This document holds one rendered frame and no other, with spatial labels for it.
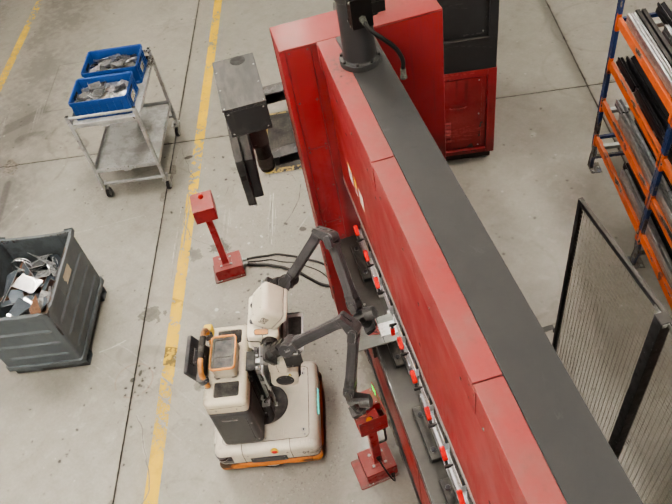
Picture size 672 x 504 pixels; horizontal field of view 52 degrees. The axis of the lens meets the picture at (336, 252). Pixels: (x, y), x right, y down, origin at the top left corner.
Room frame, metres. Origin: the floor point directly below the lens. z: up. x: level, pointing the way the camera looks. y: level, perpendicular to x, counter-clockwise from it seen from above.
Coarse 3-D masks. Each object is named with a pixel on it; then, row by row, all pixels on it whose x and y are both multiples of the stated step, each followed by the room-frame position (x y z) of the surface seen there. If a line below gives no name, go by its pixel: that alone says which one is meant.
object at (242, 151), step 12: (228, 132) 3.38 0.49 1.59; (240, 144) 3.28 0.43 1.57; (240, 156) 3.13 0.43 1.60; (252, 156) 3.15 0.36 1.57; (240, 168) 3.09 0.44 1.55; (252, 168) 3.12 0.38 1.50; (240, 180) 3.11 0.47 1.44; (252, 180) 3.12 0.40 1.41; (252, 192) 3.09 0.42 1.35; (252, 204) 3.09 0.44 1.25
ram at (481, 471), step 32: (352, 160) 2.60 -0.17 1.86; (352, 192) 2.76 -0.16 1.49; (384, 224) 2.03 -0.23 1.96; (384, 256) 2.12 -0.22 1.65; (416, 288) 1.60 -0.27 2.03; (416, 320) 1.64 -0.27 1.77; (416, 352) 1.68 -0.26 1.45; (448, 384) 1.26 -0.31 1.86; (448, 416) 1.27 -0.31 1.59; (480, 448) 0.97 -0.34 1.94; (480, 480) 0.95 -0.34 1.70
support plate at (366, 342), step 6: (378, 318) 2.24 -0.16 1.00; (384, 318) 2.23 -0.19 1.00; (390, 318) 2.22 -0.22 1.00; (360, 336) 2.14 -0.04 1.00; (366, 336) 2.13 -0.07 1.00; (372, 336) 2.13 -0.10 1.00; (378, 336) 2.12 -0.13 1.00; (384, 336) 2.11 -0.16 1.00; (390, 336) 2.10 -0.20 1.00; (396, 336) 2.09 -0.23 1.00; (360, 342) 2.10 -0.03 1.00; (366, 342) 2.10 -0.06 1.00; (372, 342) 2.09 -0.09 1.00; (378, 342) 2.08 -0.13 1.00; (384, 342) 2.07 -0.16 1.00; (360, 348) 2.07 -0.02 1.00; (366, 348) 2.06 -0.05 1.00
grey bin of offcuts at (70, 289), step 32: (0, 256) 3.77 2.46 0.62; (32, 256) 3.85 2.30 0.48; (64, 256) 3.54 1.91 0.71; (0, 288) 3.56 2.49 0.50; (32, 288) 3.40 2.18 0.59; (64, 288) 3.34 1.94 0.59; (96, 288) 3.67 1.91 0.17; (0, 320) 3.07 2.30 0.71; (32, 320) 3.04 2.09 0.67; (64, 320) 3.14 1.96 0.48; (0, 352) 3.10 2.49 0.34; (32, 352) 3.07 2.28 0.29; (64, 352) 3.05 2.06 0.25
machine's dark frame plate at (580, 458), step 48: (384, 96) 2.47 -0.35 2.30; (432, 144) 2.09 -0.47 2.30; (432, 192) 1.82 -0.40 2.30; (480, 240) 1.54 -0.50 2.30; (480, 288) 1.34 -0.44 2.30; (528, 336) 1.13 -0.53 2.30; (528, 384) 0.97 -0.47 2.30; (576, 432) 0.79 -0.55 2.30; (576, 480) 0.67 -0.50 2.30; (624, 480) 0.64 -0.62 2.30
